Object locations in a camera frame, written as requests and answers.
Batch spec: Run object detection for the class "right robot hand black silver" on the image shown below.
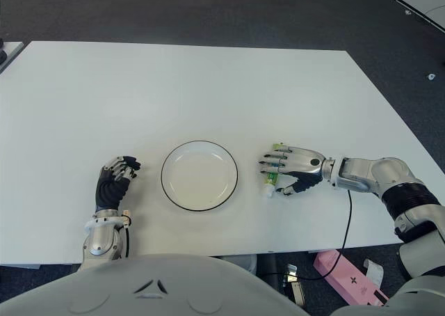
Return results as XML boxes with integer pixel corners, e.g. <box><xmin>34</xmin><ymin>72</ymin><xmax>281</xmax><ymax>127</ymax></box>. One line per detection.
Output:
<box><xmin>257</xmin><ymin>145</ymin><xmax>327</xmax><ymax>197</ymax></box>

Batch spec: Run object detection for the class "left robot hand black silver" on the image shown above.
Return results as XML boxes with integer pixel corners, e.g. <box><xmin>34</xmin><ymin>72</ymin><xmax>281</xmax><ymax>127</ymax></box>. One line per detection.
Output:
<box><xmin>95</xmin><ymin>155</ymin><xmax>143</xmax><ymax>211</ymax></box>

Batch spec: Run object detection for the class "green toothpaste tube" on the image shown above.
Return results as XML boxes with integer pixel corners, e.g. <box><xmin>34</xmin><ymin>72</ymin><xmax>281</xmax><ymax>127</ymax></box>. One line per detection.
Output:
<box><xmin>263</xmin><ymin>142</ymin><xmax>286</xmax><ymax>199</ymax></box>

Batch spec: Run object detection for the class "white plate black rim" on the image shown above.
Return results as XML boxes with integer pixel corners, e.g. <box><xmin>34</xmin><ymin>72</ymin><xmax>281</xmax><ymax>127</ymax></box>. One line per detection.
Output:
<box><xmin>161</xmin><ymin>140</ymin><xmax>240</xmax><ymax>212</ymax></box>

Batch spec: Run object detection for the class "grey robot torso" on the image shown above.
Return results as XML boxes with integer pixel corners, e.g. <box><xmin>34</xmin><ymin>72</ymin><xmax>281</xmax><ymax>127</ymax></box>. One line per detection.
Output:
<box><xmin>0</xmin><ymin>253</ymin><xmax>307</xmax><ymax>316</ymax></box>

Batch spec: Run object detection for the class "black table leg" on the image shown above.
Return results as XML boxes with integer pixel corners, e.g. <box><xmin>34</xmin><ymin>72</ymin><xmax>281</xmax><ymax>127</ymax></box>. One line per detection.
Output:
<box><xmin>255</xmin><ymin>253</ymin><xmax>284</xmax><ymax>285</ymax></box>

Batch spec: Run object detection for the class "pink cardboard box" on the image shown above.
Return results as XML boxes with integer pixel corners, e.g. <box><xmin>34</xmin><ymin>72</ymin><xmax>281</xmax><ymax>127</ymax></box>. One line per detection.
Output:
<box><xmin>312</xmin><ymin>249</ymin><xmax>389</xmax><ymax>308</ymax></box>

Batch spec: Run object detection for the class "white paper strip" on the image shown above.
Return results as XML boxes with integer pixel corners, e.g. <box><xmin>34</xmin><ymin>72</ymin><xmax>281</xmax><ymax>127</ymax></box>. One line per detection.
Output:
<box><xmin>363</xmin><ymin>259</ymin><xmax>385</xmax><ymax>289</ymax></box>

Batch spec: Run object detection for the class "white side table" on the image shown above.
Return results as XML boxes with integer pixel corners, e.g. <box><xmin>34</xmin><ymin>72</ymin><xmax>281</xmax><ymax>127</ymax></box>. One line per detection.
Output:
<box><xmin>0</xmin><ymin>40</ymin><xmax>25</xmax><ymax>74</ymax></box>

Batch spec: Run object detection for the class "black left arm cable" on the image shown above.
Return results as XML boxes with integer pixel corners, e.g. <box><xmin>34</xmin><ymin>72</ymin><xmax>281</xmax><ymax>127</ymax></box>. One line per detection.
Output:
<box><xmin>121</xmin><ymin>221</ymin><xmax>133</xmax><ymax>260</ymax></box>

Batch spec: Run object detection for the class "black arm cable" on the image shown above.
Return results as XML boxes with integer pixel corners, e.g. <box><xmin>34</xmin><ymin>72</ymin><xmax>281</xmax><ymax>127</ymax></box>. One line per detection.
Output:
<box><xmin>121</xmin><ymin>221</ymin><xmax>133</xmax><ymax>260</ymax></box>
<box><xmin>295</xmin><ymin>189</ymin><xmax>353</xmax><ymax>281</ymax></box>

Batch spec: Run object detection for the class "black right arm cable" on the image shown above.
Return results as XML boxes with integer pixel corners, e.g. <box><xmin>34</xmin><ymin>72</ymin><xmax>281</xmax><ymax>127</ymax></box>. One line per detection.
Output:
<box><xmin>295</xmin><ymin>189</ymin><xmax>353</xmax><ymax>281</ymax></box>

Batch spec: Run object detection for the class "metal bracket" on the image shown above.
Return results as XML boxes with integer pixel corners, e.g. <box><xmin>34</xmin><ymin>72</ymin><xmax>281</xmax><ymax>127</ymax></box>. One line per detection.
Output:
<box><xmin>283</xmin><ymin>264</ymin><xmax>307</xmax><ymax>305</ymax></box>

